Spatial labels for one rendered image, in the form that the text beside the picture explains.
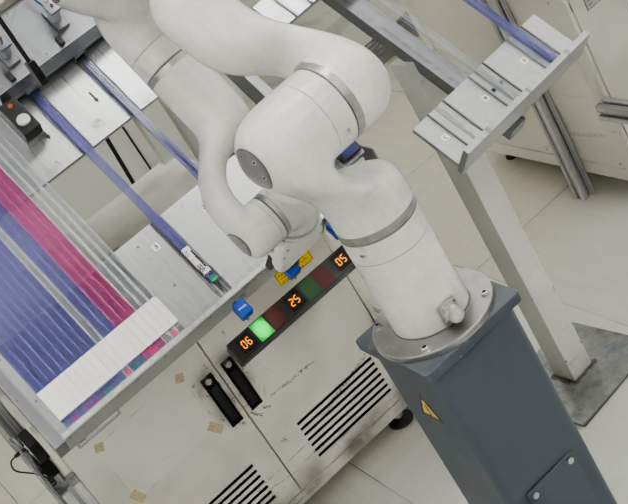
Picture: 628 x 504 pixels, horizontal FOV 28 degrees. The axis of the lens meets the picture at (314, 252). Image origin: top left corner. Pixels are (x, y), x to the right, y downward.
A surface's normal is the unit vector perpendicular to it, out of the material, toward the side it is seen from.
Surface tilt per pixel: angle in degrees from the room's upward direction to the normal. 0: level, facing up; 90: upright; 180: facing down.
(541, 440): 90
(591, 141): 90
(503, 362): 90
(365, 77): 72
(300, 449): 90
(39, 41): 46
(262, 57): 113
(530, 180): 0
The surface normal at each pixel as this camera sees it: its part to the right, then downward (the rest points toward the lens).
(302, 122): 0.29, -0.20
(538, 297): 0.58, 0.13
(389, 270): -0.17, 0.59
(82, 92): 0.04, -0.38
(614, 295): -0.47, -0.76
